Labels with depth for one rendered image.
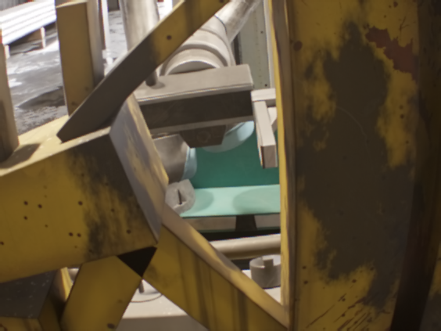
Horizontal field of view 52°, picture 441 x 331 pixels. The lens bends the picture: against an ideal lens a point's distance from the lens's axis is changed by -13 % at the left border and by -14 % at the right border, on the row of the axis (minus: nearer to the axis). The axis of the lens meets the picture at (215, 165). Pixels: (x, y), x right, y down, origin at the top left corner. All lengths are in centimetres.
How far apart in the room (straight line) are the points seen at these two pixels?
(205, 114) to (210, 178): 97
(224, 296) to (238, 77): 35
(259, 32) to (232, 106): 93
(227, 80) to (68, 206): 37
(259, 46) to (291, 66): 130
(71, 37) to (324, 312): 16
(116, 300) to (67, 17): 14
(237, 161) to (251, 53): 32
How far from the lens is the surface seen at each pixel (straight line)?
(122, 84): 19
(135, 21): 108
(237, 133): 76
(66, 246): 21
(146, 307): 37
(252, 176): 151
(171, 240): 23
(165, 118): 56
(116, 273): 24
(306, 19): 17
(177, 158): 105
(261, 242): 29
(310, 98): 18
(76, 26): 20
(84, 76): 20
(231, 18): 92
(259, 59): 148
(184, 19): 18
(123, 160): 19
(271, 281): 38
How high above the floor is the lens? 110
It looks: 24 degrees down
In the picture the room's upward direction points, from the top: 5 degrees counter-clockwise
